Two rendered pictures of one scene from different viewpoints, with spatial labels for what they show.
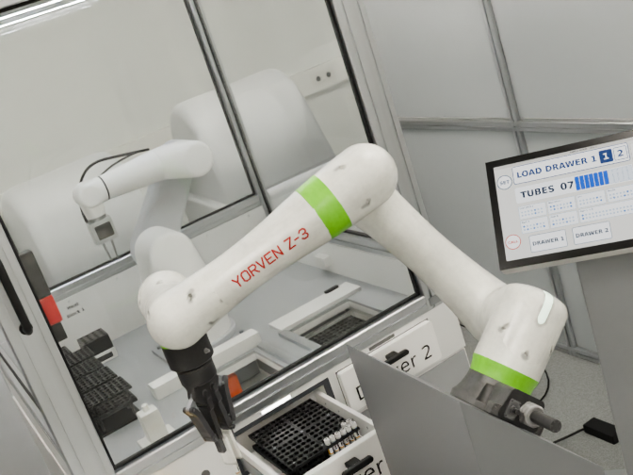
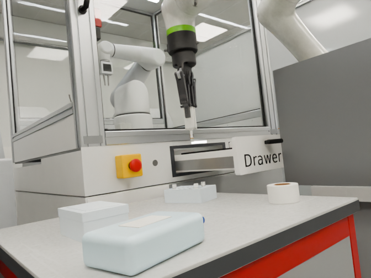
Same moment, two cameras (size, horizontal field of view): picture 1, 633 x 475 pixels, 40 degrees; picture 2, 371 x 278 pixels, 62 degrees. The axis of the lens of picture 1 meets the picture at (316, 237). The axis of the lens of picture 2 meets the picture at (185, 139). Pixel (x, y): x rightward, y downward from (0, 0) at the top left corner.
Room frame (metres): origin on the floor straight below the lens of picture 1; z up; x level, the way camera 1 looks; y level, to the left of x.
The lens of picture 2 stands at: (0.66, 0.58, 0.89)
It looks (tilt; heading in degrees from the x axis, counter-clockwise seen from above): 3 degrees up; 345
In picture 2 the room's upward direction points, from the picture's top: 6 degrees counter-clockwise
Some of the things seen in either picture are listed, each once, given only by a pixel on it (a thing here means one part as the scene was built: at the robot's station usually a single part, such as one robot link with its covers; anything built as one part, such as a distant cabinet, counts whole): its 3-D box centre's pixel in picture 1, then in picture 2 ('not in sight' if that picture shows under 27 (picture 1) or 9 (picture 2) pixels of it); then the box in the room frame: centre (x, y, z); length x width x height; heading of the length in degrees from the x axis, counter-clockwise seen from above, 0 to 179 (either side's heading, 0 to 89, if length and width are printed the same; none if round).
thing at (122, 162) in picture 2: not in sight; (129, 165); (1.65, 0.50, 0.88); 0.07 x 0.05 x 0.07; 115
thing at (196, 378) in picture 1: (201, 382); (184, 68); (1.58, 0.31, 1.16); 0.08 x 0.07 x 0.09; 144
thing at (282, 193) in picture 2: not in sight; (282, 192); (1.31, 0.18, 0.78); 0.07 x 0.07 x 0.04
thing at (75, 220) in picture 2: not in sight; (93, 219); (1.28, 0.61, 0.79); 0.13 x 0.09 x 0.05; 25
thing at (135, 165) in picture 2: not in sight; (134, 165); (1.62, 0.49, 0.88); 0.04 x 0.03 x 0.04; 115
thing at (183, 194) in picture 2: not in sight; (190, 193); (1.52, 0.35, 0.78); 0.12 x 0.08 x 0.04; 40
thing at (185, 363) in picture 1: (186, 350); (181, 46); (1.58, 0.31, 1.23); 0.12 x 0.09 x 0.06; 54
